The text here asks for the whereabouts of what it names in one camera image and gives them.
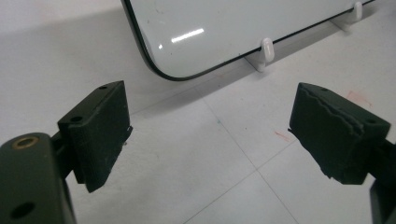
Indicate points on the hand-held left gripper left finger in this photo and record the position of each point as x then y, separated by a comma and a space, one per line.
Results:
96, 133

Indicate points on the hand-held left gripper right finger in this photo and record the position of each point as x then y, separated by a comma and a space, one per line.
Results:
330, 137

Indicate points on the white plastic board stand foot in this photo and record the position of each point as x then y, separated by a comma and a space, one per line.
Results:
266, 53
350, 17

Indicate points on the white whiteboard with black rim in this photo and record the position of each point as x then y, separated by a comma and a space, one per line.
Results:
218, 31

